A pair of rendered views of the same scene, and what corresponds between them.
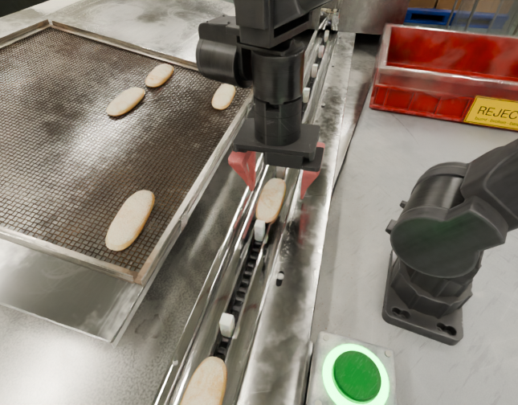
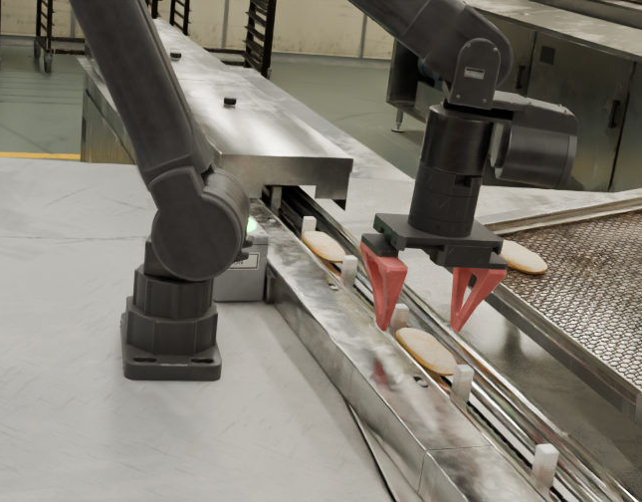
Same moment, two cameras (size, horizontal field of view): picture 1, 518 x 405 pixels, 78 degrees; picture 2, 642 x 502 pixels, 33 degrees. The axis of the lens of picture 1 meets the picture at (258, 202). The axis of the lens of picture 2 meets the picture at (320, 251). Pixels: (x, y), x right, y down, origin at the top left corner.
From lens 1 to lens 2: 1.22 m
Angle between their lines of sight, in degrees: 109
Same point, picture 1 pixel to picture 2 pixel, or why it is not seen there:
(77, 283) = not seen: hidden behind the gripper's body
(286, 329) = (297, 267)
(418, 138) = not seen: outside the picture
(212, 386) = (325, 247)
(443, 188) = (221, 184)
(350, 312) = (243, 328)
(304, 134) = (406, 226)
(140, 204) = (520, 255)
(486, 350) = (88, 329)
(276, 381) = (282, 251)
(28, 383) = not seen: hidden behind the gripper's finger
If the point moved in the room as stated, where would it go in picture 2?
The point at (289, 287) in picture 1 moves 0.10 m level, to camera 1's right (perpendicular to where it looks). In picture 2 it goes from (318, 284) to (233, 295)
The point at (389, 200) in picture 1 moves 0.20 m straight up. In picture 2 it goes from (252, 436) to (277, 199)
